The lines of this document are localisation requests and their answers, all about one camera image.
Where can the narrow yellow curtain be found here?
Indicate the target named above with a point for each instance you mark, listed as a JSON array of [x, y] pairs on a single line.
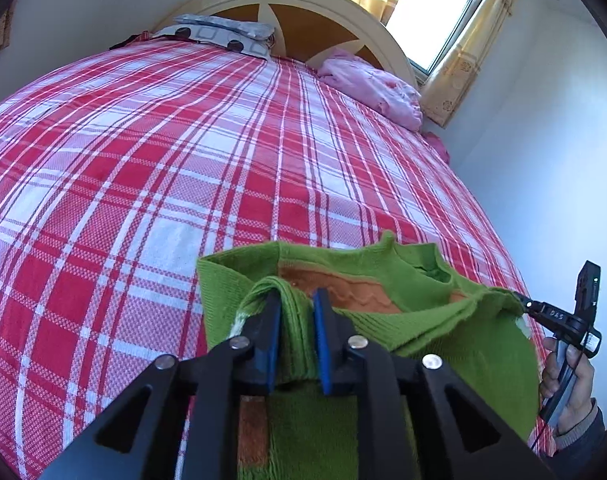
[[463, 70]]

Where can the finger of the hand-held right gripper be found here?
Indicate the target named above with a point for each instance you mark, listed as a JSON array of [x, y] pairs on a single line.
[[548, 312]]

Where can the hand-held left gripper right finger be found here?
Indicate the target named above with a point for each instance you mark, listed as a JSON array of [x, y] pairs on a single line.
[[324, 350]]

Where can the pink folded quilt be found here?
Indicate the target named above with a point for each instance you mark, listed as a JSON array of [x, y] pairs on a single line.
[[378, 85]]

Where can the person's right forearm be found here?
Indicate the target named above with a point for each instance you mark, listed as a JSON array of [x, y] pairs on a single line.
[[583, 427]]

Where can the pink cloth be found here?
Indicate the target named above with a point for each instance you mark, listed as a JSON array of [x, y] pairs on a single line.
[[437, 145]]

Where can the person's right hand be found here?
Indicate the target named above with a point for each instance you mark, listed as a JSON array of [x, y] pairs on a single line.
[[581, 390]]

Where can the window behind headboard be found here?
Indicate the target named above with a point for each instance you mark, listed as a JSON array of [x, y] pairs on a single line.
[[433, 15]]

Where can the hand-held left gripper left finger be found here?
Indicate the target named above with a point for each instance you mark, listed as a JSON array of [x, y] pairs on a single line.
[[268, 360]]

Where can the red plaid bedsheet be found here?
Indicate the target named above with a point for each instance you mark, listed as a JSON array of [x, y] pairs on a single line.
[[133, 170]]

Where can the green orange striped knit sweater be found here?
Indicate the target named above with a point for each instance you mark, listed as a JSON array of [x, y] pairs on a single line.
[[433, 340]]

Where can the dark cloth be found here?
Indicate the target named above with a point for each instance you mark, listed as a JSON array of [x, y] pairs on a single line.
[[131, 40]]

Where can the white blue printed pillow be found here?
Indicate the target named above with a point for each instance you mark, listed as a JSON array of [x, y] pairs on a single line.
[[218, 30]]

